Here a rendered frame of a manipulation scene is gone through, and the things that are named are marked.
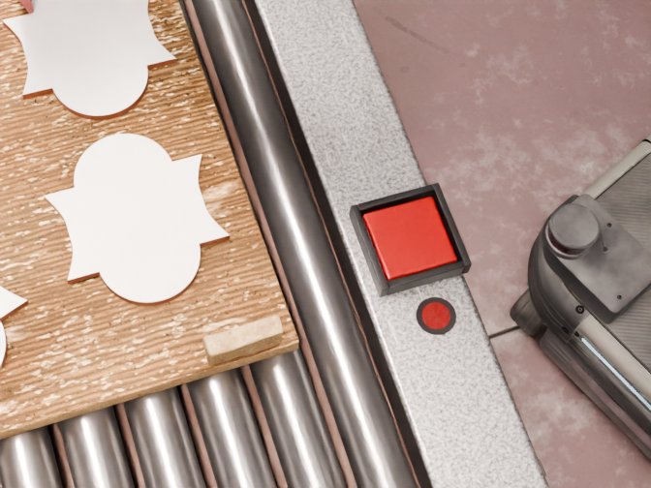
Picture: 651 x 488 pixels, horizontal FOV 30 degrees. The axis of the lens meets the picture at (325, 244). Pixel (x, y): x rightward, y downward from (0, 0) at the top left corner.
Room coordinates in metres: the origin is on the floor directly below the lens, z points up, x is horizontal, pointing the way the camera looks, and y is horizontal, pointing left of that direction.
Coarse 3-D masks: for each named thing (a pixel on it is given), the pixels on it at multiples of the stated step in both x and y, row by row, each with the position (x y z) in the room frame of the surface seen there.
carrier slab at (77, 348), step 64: (0, 0) 0.57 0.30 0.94; (0, 64) 0.50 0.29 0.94; (192, 64) 0.54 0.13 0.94; (0, 128) 0.45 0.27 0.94; (64, 128) 0.46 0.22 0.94; (128, 128) 0.47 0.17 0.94; (192, 128) 0.48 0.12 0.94; (0, 192) 0.39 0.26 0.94; (0, 256) 0.34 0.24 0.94; (64, 256) 0.35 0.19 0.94; (256, 256) 0.38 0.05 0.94; (64, 320) 0.30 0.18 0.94; (128, 320) 0.31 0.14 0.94; (192, 320) 0.31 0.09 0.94; (0, 384) 0.24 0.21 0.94; (64, 384) 0.25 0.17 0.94; (128, 384) 0.26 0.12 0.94
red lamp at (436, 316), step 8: (432, 304) 0.37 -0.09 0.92; (440, 304) 0.37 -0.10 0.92; (424, 312) 0.36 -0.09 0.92; (432, 312) 0.36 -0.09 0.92; (440, 312) 0.36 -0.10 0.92; (448, 312) 0.37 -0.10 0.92; (424, 320) 0.35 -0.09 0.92; (432, 320) 0.36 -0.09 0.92; (440, 320) 0.36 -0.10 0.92; (448, 320) 0.36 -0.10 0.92; (440, 328) 0.35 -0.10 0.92
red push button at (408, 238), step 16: (384, 208) 0.44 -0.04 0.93; (400, 208) 0.44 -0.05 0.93; (416, 208) 0.44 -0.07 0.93; (432, 208) 0.45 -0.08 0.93; (368, 224) 0.42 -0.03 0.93; (384, 224) 0.43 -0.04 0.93; (400, 224) 0.43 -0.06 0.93; (416, 224) 0.43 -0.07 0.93; (432, 224) 0.43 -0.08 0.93; (384, 240) 0.41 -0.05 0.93; (400, 240) 0.41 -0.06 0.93; (416, 240) 0.42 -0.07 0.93; (432, 240) 0.42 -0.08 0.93; (448, 240) 0.42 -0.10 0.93; (384, 256) 0.40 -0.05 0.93; (400, 256) 0.40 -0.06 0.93; (416, 256) 0.40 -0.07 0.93; (432, 256) 0.40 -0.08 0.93; (448, 256) 0.41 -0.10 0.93; (384, 272) 0.38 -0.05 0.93; (400, 272) 0.39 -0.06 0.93; (416, 272) 0.39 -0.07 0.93
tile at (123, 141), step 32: (96, 160) 0.43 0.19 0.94; (128, 160) 0.43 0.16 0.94; (160, 160) 0.44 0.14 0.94; (192, 160) 0.44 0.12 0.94; (64, 192) 0.40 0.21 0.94; (96, 192) 0.40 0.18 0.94; (128, 192) 0.41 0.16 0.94; (160, 192) 0.41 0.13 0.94; (192, 192) 0.42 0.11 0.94; (96, 224) 0.37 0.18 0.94; (128, 224) 0.38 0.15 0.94; (160, 224) 0.38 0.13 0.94; (192, 224) 0.39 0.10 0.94; (96, 256) 0.35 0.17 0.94; (128, 256) 0.35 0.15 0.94; (160, 256) 0.36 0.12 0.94; (192, 256) 0.36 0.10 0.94; (128, 288) 0.33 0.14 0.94; (160, 288) 0.33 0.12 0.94
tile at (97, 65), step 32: (32, 0) 0.56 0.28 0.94; (64, 0) 0.57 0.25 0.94; (96, 0) 0.58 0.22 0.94; (128, 0) 0.58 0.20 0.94; (32, 32) 0.53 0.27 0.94; (64, 32) 0.54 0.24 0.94; (96, 32) 0.55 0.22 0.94; (128, 32) 0.55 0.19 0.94; (32, 64) 0.50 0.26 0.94; (64, 64) 0.51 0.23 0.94; (96, 64) 0.51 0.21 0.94; (128, 64) 0.52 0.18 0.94; (160, 64) 0.53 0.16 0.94; (32, 96) 0.48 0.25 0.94; (64, 96) 0.48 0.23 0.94; (96, 96) 0.49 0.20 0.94; (128, 96) 0.49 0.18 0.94
